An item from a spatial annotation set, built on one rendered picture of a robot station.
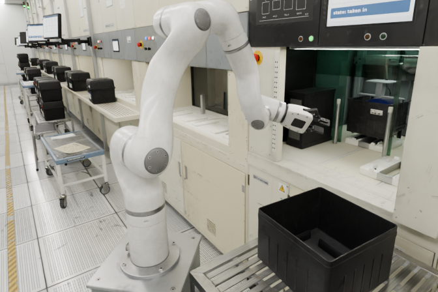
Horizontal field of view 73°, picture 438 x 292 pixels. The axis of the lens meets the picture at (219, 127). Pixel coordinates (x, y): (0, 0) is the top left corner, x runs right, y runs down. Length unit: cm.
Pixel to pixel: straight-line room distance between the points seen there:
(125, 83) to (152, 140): 341
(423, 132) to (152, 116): 75
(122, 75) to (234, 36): 326
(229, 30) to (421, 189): 73
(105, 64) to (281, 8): 306
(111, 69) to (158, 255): 334
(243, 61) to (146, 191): 51
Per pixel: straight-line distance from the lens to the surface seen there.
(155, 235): 95
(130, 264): 104
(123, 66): 416
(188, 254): 105
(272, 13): 137
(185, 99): 284
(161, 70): 84
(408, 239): 119
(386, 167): 146
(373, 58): 166
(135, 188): 91
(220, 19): 96
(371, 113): 170
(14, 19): 1431
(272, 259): 97
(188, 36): 81
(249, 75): 104
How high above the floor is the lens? 142
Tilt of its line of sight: 16 degrees down
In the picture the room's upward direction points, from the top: 1 degrees counter-clockwise
